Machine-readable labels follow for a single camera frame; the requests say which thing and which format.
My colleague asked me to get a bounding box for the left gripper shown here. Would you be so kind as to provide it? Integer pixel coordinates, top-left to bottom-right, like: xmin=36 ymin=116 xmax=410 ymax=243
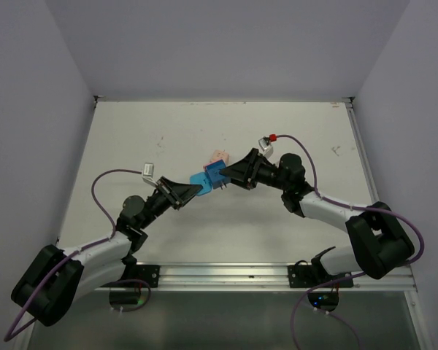
xmin=138 ymin=176 xmax=202 ymax=229

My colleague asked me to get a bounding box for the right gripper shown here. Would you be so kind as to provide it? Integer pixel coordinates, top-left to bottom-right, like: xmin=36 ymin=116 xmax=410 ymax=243
xmin=220 ymin=148 xmax=289 ymax=192

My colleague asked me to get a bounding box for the light blue adapter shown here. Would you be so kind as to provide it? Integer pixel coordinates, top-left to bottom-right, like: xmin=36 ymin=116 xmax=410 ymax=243
xmin=189 ymin=171 xmax=212 ymax=196

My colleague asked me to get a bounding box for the blue pink cube socket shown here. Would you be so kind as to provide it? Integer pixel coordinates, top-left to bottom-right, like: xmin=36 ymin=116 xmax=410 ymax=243
xmin=204 ymin=161 xmax=230 ymax=190

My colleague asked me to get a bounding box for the beige cube socket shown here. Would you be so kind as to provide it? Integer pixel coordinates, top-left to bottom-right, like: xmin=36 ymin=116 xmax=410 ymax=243
xmin=210 ymin=149 xmax=229 ymax=165

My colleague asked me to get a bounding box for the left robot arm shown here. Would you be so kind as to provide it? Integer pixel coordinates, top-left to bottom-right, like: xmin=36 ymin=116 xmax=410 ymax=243
xmin=11 ymin=177 xmax=202 ymax=326

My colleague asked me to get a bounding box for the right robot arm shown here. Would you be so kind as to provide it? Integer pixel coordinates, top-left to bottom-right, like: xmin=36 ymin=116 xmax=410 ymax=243
xmin=220 ymin=149 xmax=415 ymax=287

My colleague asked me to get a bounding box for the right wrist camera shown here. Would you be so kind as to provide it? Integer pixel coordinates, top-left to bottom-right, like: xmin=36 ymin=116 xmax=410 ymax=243
xmin=258 ymin=134 xmax=277 ymax=158

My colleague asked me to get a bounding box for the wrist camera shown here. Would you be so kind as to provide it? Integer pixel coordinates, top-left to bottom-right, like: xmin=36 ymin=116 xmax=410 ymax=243
xmin=142 ymin=163 xmax=155 ymax=183
xmin=258 ymin=134 xmax=277 ymax=158

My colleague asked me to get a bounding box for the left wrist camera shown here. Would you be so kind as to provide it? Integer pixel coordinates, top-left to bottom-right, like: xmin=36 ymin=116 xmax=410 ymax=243
xmin=142 ymin=163 xmax=155 ymax=183

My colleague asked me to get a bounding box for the aluminium mounting rail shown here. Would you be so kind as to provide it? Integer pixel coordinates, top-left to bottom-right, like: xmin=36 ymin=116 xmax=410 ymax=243
xmin=94 ymin=260 xmax=417 ymax=292

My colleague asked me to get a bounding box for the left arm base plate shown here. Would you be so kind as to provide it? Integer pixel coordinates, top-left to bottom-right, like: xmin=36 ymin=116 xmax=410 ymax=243
xmin=121 ymin=264 xmax=161 ymax=288

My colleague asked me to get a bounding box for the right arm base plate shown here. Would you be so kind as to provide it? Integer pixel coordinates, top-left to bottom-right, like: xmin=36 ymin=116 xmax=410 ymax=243
xmin=287 ymin=260 xmax=346 ymax=289

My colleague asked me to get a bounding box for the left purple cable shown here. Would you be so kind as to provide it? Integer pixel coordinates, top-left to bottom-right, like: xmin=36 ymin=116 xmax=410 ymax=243
xmin=2 ymin=168 xmax=145 ymax=343

